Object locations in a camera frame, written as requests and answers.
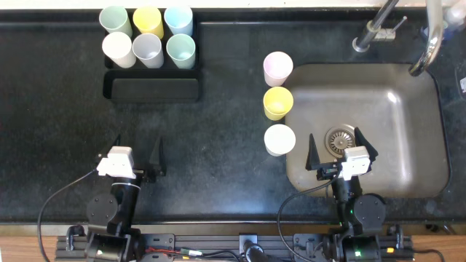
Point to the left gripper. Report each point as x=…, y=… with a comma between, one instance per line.
x=145, y=174

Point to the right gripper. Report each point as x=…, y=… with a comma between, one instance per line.
x=327, y=170

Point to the white cup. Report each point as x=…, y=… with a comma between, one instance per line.
x=279, y=140
x=117, y=47

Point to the yellow cup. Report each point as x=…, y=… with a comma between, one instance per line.
x=277, y=102
x=147, y=20

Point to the pink cup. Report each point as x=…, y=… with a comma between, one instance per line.
x=277, y=67

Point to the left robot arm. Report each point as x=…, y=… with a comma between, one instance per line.
x=103, y=211

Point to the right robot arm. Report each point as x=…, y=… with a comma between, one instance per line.
x=369, y=213

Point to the steel sink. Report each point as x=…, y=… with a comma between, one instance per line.
x=393, y=145

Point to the black tray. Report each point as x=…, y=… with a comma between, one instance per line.
x=153, y=91

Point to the grey cup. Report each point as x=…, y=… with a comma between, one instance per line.
x=147, y=49

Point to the green cup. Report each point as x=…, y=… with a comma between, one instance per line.
x=114, y=20
x=181, y=49

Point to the steel tap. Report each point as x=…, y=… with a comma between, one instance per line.
x=367, y=32

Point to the blue cup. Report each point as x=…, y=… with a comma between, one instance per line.
x=178, y=20

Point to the blue soap bottle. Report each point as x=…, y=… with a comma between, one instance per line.
x=453, y=18

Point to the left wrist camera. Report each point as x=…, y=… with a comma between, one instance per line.
x=118, y=162

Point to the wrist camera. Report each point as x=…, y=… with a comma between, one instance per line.
x=118, y=162
x=356, y=162

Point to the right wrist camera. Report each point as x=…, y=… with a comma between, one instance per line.
x=356, y=162

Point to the mounting rail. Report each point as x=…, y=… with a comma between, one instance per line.
x=218, y=244

